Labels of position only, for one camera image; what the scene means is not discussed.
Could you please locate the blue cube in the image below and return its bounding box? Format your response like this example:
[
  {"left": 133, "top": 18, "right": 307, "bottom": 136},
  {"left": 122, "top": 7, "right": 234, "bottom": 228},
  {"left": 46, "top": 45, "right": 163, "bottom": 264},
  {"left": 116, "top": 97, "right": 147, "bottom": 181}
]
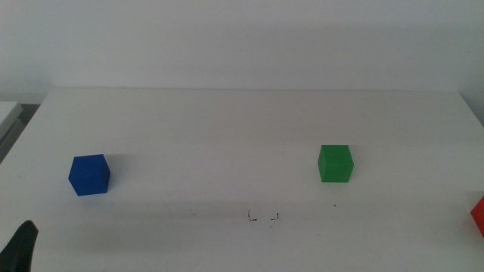
[{"left": 67, "top": 153, "right": 111, "bottom": 197}]

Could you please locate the red cube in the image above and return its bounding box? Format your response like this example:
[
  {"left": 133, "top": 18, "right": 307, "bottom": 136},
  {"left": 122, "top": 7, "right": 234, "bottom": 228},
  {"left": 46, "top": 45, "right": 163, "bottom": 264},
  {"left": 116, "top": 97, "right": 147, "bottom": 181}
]
[{"left": 470, "top": 195, "right": 484, "bottom": 238}]

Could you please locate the green cube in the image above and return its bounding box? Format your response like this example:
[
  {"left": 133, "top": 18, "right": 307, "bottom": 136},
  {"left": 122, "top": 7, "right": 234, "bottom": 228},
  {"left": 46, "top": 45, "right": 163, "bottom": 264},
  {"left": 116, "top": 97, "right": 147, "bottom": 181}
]
[{"left": 317, "top": 144, "right": 355, "bottom": 184}]

